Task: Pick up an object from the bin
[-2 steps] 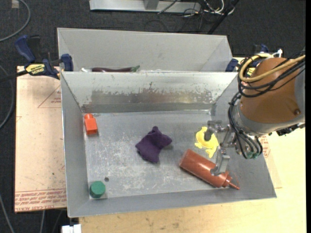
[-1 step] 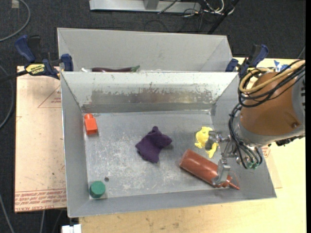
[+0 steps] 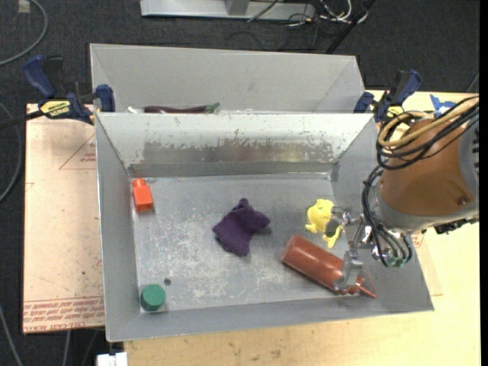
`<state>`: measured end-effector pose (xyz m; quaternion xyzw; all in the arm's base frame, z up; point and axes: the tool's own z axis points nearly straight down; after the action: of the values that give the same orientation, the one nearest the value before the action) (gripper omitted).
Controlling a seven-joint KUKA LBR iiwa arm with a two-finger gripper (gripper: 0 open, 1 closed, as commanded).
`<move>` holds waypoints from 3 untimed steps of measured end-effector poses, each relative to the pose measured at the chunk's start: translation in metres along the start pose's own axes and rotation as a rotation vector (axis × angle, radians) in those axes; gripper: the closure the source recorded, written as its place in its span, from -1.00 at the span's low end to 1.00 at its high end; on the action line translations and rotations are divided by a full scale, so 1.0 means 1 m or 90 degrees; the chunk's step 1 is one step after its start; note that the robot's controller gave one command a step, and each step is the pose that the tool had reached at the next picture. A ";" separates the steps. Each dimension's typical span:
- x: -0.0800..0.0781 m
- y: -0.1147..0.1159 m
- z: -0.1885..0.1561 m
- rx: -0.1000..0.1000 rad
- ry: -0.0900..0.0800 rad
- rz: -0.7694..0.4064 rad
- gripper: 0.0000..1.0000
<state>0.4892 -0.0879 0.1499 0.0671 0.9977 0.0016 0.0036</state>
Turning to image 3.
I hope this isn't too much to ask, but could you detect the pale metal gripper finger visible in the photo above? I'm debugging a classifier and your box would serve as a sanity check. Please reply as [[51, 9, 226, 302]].
[[328, 205, 354, 242], [334, 249, 364, 295]]

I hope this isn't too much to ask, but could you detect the yellow toy animal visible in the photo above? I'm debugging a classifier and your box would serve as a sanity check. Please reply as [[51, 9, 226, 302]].
[[304, 198, 343, 249]]

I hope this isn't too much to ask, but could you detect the red-brown squeeze bottle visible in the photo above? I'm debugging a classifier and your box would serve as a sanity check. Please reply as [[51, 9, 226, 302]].
[[280, 233, 377, 300]]

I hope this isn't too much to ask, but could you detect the purple cloth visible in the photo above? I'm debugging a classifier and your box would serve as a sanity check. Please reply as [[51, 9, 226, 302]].
[[211, 197, 272, 258]]

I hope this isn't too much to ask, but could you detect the grey metal bin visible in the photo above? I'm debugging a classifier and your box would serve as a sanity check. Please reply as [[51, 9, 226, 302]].
[[89, 43, 435, 343]]

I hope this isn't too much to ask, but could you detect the orange small block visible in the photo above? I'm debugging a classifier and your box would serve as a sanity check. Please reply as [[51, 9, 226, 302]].
[[131, 178, 155, 213]]

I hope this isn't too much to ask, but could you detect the green round block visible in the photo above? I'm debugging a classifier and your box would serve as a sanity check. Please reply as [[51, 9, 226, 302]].
[[140, 284, 167, 313]]

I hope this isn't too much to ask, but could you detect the brown cardboard board red print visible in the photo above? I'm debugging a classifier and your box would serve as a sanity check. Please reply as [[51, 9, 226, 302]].
[[22, 103, 107, 335]]

